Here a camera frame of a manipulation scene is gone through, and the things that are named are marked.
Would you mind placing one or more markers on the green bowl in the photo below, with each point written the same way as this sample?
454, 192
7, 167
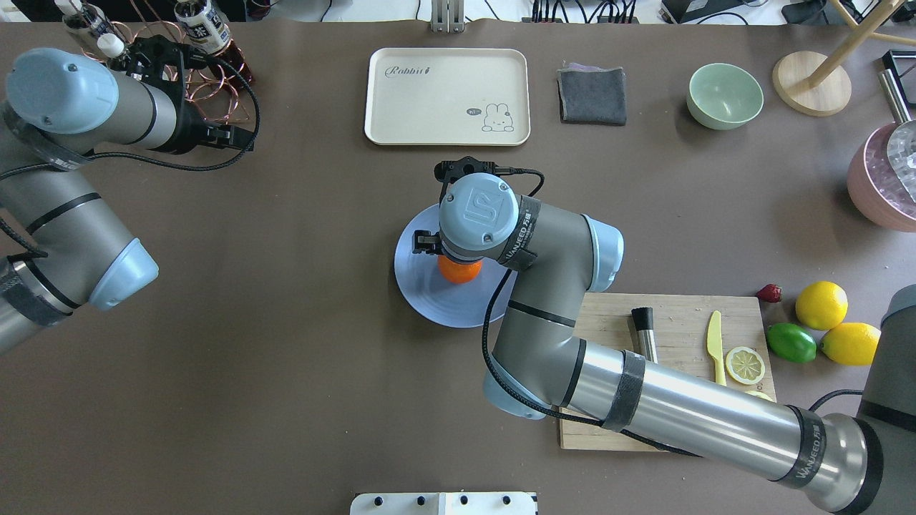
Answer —
723, 96

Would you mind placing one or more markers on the grey folded cloth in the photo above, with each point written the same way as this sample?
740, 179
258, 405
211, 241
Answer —
592, 95

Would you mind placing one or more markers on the wooden cutting board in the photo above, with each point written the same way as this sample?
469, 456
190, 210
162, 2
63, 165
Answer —
680, 323

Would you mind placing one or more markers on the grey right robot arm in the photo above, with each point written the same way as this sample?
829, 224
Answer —
857, 464

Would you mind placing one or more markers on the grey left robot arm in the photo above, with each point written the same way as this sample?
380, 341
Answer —
59, 107

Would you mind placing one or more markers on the yellow plastic knife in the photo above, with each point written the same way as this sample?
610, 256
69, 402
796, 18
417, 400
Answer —
714, 346

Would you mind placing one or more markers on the wooden stand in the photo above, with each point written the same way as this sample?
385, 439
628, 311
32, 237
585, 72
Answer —
816, 84

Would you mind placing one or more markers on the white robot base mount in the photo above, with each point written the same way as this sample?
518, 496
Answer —
459, 502

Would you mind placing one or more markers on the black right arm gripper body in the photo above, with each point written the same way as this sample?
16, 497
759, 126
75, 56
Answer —
427, 244

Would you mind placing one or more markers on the yellow lemon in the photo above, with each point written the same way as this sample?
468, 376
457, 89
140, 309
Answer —
851, 344
822, 305

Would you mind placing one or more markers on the green lime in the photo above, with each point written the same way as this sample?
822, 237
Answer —
791, 342

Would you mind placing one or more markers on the red strawberry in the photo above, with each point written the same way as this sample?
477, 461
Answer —
771, 293

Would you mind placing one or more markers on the thick lemon slice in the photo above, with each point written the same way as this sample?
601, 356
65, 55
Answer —
760, 394

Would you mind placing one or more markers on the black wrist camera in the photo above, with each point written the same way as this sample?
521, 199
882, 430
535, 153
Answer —
465, 170

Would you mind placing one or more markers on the steel knife sharpener rod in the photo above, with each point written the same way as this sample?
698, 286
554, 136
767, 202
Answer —
643, 322

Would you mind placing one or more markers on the orange mandarin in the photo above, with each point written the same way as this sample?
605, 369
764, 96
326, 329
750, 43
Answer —
458, 272

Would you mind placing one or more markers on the cream rabbit tray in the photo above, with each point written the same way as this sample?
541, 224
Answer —
447, 97

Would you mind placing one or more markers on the dark tea bottle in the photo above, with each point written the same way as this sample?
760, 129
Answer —
207, 31
91, 29

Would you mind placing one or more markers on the pink bowl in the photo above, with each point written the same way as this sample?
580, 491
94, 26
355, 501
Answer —
874, 187

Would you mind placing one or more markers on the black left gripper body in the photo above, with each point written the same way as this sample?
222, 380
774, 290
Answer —
190, 126

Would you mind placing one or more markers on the copper wire bottle rack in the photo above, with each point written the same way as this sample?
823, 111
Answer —
215, 91

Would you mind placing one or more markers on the thin lemon slice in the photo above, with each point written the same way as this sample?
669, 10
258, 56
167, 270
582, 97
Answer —
745, 365

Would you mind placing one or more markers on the blue plastic plate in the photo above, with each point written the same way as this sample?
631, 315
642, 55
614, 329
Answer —
430, 294

